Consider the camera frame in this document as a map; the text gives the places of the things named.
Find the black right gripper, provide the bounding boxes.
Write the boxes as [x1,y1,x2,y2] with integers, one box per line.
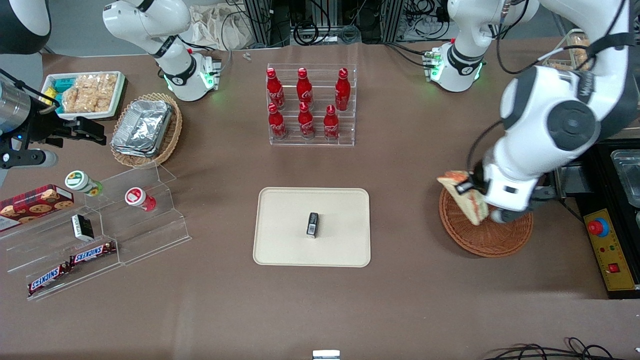
[29,107,108,149]

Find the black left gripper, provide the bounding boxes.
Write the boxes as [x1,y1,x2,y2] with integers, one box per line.
[453,159,489,196]

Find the triangular sandwich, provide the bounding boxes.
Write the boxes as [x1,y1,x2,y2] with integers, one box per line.
[436,170,490,226]

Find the white rectangular snack tray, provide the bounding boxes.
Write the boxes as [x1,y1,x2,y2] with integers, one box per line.
[39,70,127,121]

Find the round brown wicker basket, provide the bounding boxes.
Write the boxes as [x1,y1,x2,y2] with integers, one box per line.
[438,187,534,259]

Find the oval light wicker basket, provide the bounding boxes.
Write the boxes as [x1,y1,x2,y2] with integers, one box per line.
[109,92,184,169]

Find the cream plastic tray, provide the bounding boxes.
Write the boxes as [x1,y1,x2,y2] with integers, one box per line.
[252,187,372,268]

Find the clear bag of crackers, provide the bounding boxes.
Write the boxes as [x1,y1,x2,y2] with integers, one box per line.
[571,35,599,69]
[61,73,119,114]

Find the green lidded drink cup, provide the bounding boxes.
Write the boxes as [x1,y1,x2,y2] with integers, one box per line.
[64,170,104,197]

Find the silver foil container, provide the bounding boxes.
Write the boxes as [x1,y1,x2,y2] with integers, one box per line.
[110,99,174,159]

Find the red lidded drink cup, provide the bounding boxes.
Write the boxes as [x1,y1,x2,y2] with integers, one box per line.
[124,186,157,213]

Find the red cookie box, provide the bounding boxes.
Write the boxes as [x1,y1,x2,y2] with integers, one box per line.
[0,184,75,232]

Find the small black white carton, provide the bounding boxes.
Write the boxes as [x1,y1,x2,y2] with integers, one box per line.
[71,213,95,242]

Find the clear acrylic stepped display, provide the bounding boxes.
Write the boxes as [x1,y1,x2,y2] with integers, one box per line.
[0,162,193,302]

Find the Snickers bar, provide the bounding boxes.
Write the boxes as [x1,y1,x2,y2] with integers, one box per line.
[68,241,117,266]
[27,263,72,295]

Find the red cola bottle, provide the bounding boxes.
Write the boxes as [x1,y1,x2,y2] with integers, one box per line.
[334,67,352,112]
[323,104,341,142]
[296,67,315,111]
[266,67,286,111]
[297,101,316,140]
[267,102,288,141]

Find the clear acrylic bottle rack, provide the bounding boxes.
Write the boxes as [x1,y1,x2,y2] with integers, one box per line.
[266,63,358,148]

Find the white cloth bag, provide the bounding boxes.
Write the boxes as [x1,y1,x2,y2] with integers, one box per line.
[187,4,252,52]

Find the steel pan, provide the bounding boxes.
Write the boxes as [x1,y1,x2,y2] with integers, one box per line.
[610,148,640,209]

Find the yellow emergency stop box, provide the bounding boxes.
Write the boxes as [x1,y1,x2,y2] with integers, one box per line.
[583,208,640,292]

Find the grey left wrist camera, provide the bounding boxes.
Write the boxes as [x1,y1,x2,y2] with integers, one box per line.
[489,207,534,225]

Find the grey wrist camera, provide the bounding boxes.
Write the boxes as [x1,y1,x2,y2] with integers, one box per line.
[0,149,59,170]
[489,207,534,225]

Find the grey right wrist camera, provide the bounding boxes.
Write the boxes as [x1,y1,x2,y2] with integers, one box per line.
[0,149,59,170]

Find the aluminium frame post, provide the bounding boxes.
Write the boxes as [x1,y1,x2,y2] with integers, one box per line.
[244,0,282,49]
[382,0,405,44]

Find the wire basket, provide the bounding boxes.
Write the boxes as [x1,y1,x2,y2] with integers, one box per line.
[542,28,602,72]

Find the black cable bundle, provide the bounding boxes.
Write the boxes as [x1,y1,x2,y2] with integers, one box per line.
[484,337,640,360]

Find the coiled black cable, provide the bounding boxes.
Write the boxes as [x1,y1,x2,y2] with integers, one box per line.
[292,19,322,47]

